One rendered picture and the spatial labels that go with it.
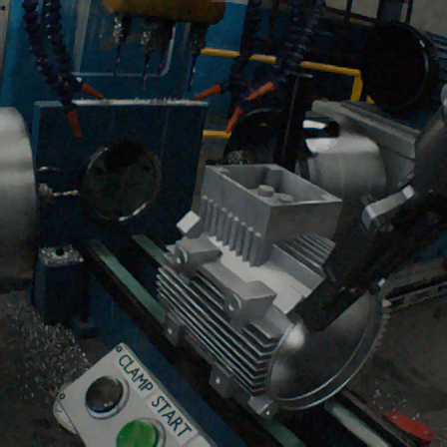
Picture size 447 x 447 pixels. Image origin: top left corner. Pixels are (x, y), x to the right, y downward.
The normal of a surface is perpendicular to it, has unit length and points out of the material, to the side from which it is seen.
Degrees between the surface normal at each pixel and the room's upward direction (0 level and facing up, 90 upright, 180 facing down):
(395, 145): 90
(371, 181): 69
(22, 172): 54
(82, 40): 90
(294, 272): 88
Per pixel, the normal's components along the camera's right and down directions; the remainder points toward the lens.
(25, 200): 0.57, 0.04
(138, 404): -0.37, -0.67
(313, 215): 0.54, 0.40
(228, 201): -0.83, 0.07
